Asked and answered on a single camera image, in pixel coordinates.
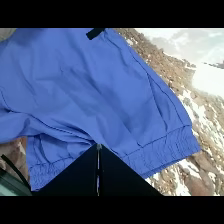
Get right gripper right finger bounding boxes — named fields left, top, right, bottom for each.
left=98, top=144, right=163, bottom=197

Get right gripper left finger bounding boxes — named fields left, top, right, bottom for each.
left=33, top=143, right=100, bottom=197

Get blue pants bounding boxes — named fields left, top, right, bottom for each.
left=0, top=27, right=202, bottom=192

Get black cable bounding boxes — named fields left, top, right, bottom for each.
left=0, top=154, right=32, bottom=190

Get silver frame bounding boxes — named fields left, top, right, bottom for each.
left=0, top=167, right=33, bottom=197

